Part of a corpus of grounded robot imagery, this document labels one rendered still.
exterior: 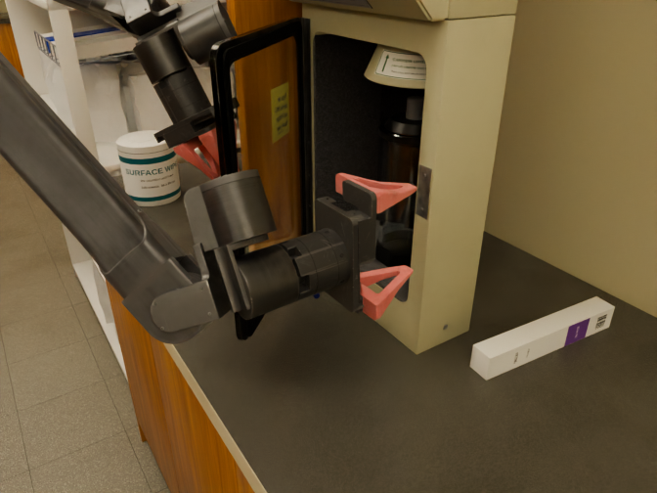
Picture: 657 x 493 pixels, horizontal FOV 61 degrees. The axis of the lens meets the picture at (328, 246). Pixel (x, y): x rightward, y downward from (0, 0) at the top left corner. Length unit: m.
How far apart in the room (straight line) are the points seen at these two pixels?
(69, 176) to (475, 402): 0.57
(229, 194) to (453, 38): 0.33
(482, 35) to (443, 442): 0.49
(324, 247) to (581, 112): 0.69
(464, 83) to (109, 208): 0.43
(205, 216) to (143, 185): 0.87
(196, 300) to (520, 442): 0.46
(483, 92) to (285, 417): 0.48
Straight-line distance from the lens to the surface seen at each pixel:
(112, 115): 1.95
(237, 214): 0.48
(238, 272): 0.48
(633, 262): 1.10
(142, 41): 0.77
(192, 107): 0.76
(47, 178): 0.54
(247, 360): 0.85
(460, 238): 0.80
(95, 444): 2.14
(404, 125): 0.83
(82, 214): 0.53
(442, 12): 0.67
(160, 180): 1.36
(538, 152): 1.16
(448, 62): 0.68
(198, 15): 0.76
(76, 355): 2.55
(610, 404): 0.86
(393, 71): 0.78
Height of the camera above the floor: 1.48
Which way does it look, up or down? 28 degrees down
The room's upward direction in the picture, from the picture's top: straight up
